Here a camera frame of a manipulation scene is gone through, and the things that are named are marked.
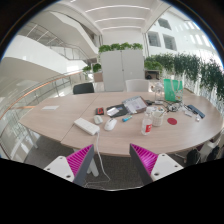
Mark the green tote bag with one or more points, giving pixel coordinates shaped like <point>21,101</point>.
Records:
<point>171,90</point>

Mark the white computer mouse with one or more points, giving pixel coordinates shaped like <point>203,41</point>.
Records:
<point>110,124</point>

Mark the potted plant in brown planter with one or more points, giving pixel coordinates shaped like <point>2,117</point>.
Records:
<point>96,68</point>

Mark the glass railing with wooden handrail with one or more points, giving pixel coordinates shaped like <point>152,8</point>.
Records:
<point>33,90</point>

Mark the white cabinet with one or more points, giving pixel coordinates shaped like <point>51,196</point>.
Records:
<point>121,70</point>

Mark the white power strip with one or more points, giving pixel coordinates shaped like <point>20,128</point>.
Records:
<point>86,126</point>

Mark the white packet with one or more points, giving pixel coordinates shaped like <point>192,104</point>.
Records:
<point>188,113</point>

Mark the green plants row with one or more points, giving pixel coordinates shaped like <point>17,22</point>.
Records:
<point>120,46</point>

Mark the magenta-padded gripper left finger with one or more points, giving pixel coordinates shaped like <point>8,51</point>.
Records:
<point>61,166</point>

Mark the white cup with grid lines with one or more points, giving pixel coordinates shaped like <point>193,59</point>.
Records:
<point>157,120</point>

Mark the white card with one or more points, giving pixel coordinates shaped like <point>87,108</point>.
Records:
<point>112,111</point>

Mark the dark blue keyboard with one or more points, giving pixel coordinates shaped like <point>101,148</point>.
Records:
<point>196,111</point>

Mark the blue and green tube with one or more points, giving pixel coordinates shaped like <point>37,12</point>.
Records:
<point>127,118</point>

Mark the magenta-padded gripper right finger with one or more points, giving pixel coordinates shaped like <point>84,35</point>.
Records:
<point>163,165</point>

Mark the small red and black box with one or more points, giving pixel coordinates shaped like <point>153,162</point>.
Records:
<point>100,111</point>

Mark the long green hedge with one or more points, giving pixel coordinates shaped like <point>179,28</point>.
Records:
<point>190,68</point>

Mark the small clear packet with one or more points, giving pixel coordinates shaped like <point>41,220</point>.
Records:
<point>198,117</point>

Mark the white chair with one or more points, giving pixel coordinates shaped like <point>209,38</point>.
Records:
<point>136,85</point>
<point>211,146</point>

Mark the black notebook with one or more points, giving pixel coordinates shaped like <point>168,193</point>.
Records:
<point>122,110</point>

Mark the black power adapter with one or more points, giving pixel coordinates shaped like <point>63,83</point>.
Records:
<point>149,102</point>

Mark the small white charger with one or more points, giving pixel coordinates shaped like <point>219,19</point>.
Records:
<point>98,119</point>

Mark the clear water bottle red label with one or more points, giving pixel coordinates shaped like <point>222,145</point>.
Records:
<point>146,127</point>

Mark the colourful sticker sheet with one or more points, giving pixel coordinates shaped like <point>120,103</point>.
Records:
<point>150,108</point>

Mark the black chair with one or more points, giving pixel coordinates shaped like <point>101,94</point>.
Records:
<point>83,88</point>

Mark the flat round red coaster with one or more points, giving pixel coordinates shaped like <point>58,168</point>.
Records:
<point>172,121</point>

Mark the silver foil booklet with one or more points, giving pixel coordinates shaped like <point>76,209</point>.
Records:
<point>135,104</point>

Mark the clear shaker bottle white lid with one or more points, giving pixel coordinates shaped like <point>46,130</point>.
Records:
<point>159,91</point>

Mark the white paper sheet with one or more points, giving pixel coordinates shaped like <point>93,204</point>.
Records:
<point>50,107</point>

